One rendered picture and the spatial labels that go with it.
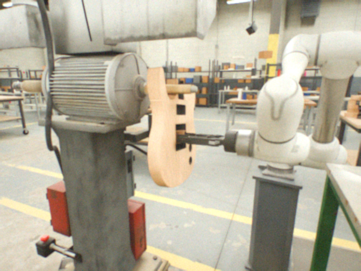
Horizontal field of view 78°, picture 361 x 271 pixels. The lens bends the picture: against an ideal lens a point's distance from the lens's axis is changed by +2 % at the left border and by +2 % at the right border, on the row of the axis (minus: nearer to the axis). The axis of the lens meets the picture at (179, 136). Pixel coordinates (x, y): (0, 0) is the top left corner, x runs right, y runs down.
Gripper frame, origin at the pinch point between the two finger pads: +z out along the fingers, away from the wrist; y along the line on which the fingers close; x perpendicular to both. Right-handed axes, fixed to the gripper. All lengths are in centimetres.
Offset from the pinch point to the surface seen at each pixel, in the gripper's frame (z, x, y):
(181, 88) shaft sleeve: -1.5, 17.4, -5.8
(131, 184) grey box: 37, -31, 19
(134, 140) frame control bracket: 27.3, -4.6, 7.7
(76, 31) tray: 38, 37, -14
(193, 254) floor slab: 17, -98, 73
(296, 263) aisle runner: -54, -96, 94
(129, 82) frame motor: 16.8, 19.1, -10.3
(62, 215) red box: 56, -41, -7
